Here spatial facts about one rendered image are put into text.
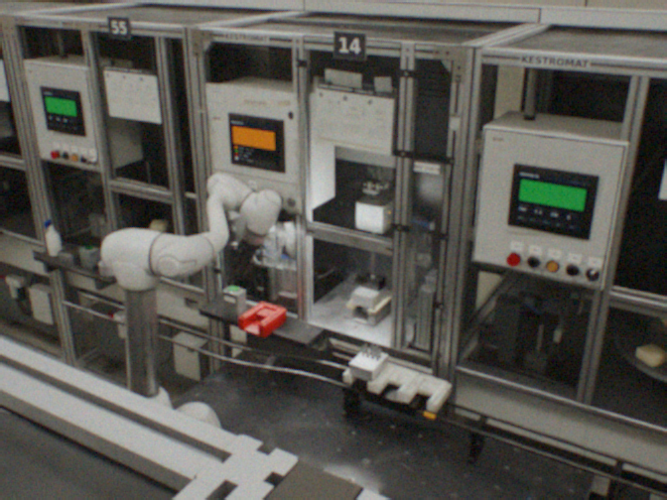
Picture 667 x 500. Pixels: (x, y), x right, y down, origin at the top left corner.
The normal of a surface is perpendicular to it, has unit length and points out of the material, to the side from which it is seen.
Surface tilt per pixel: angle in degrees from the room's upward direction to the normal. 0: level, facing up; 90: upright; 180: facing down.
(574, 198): 90
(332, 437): 0
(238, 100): 90
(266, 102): 90
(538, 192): 90
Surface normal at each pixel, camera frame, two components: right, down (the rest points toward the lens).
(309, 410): 0.00, -0.91
